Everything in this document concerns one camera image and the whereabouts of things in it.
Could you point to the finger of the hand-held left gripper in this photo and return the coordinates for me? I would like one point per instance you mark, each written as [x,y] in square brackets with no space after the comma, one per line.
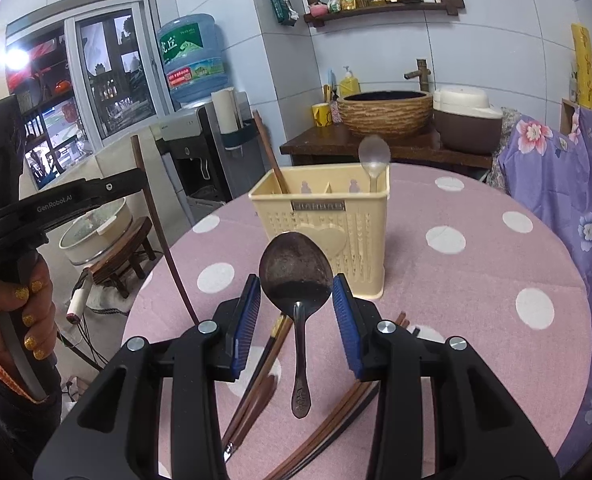
[75,195]

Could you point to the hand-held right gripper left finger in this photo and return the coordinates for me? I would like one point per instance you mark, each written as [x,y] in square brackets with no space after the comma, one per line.
[246,327]

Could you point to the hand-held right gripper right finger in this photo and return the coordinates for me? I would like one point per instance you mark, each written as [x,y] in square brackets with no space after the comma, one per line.
[348,327]

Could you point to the dark metal spoon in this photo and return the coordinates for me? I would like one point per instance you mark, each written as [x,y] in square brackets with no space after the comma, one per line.
[296,270]

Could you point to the cream plastic utensil holder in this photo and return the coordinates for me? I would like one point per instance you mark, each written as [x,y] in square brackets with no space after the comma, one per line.
[366,240]

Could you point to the dark brown chopstick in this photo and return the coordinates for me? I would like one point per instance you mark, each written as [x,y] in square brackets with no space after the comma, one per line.
[271,155]
[163,245]

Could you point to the person's left forearm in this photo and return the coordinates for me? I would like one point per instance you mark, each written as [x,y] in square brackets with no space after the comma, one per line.
[10,410]

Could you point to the person's left hand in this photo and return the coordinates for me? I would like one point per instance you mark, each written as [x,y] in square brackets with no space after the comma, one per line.
[36,305]

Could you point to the brown chopstick with banded end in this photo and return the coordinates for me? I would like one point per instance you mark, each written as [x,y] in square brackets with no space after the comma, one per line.
[271,345]

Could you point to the white cooking pot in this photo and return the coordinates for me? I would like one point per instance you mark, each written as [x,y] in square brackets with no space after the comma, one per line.
[95,230]

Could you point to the dark wooden stool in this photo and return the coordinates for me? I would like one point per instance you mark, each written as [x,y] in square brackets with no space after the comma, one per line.
[125,260]

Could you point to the brown wooden chopstick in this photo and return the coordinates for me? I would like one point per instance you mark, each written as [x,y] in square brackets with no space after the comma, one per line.
[256,410]
[326,422]
[338,427]

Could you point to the white water dispenser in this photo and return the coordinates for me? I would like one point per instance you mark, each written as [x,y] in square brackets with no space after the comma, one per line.
[185,150]

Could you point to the window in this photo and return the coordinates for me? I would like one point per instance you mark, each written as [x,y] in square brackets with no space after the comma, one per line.
[110,70]

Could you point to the white paper cup holder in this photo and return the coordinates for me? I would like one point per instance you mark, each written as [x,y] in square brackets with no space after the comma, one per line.
[225,115]

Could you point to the clear plastic spoon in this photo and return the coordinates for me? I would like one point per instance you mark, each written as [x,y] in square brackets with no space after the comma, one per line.
[374,152]

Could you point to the blue water jug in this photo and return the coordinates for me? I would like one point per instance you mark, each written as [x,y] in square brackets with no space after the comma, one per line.
[190,55]

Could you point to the dark wooden cabinet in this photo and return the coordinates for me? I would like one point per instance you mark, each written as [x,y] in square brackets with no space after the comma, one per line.
[326,145]

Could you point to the yellow cup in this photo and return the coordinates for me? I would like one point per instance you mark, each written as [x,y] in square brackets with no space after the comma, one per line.
[321,115]

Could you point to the woven pattern basin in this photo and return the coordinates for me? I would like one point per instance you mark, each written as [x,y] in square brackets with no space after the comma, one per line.
[386,115]

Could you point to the white and brown rice cooker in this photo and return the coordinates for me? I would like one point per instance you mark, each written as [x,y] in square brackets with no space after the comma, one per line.
[463,125]

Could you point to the yellow soap pump bottle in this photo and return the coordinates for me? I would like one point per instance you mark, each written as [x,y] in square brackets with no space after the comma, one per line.
[349,85]

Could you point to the purple floral cloth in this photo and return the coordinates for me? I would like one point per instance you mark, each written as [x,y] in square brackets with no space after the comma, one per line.
[566,185]

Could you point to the bronze faucet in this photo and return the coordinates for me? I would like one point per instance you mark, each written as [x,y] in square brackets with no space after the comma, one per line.
[422,75]

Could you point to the green packet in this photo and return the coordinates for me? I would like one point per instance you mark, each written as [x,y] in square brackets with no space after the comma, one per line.
[282,5]

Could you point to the small pink pot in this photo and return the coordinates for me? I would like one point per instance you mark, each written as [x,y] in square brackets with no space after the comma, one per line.
[319,10]

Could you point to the yellow scroll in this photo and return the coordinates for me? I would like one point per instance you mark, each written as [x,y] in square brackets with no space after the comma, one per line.
[583,65]

